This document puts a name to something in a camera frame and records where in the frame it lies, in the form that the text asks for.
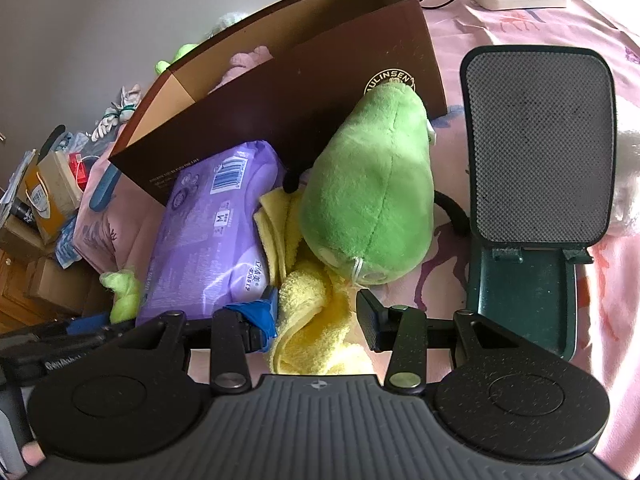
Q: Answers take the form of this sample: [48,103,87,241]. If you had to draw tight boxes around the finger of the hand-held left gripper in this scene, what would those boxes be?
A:
[0,312,136,386]

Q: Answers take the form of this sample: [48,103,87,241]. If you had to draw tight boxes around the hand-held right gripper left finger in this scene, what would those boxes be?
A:
[114,287,278,395]

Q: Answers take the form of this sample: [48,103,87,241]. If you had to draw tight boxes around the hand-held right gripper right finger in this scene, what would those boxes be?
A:
[356,289,521,392]

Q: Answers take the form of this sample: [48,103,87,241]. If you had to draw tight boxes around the neon green knotted cloth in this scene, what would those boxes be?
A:
[99,269,143,325]

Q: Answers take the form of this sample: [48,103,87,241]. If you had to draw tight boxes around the green plush toy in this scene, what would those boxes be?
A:
[282,82,471,291]

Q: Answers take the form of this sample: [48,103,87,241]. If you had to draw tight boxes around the brown cardboard box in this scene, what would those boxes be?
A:
[107,0,449,208]

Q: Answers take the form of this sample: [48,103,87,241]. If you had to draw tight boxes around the pink plush toy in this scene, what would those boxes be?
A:
[220,45,276,86]

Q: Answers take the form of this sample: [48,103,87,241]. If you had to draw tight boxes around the white towel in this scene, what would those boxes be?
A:
[607,130,640,236]

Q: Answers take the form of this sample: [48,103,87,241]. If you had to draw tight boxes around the person's left hand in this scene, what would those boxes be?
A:
[21,439,48,467]

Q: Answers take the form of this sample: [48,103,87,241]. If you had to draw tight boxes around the yellow towel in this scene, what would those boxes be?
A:
[252,187,381,376]

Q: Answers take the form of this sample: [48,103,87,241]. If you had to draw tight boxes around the plain cardboard box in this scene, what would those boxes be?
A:
[25,257,103,316]

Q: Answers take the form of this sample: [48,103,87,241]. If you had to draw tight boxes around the purple pad packet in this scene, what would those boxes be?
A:
[136,140,288,328]

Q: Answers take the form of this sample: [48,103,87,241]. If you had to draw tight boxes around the kraft paper box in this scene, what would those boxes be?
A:
[25,152,83,243]

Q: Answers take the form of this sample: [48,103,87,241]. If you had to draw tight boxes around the blue oblong case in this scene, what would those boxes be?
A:
[89,165,123,212]

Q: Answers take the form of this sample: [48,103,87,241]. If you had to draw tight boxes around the white papers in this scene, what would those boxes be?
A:
[0,150,38,206]

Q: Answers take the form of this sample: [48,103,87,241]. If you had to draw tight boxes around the red packet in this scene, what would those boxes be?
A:
[67,152,95,179]

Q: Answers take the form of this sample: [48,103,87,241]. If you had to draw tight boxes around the black oblong object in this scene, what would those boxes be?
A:
[37,125,66,161]

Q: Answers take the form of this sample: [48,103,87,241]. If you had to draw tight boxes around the clear plastic packet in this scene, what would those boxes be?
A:
[55,132,93,156]

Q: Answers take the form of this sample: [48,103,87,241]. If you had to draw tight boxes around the black folding phone stand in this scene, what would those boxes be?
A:
[459,45,617,361]

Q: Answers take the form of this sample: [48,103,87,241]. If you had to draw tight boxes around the white knotted cloth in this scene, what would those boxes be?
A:
[90,85,143,143]

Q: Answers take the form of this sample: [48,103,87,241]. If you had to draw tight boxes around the neon green plush figure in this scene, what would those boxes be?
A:
[155,42,198,75]

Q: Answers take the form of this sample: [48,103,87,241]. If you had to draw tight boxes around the white fluffy toy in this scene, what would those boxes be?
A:
[205,12,246,36]

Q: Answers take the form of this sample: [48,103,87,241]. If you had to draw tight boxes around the pink printed bedsheet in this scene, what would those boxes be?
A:
[75,0,640,471]

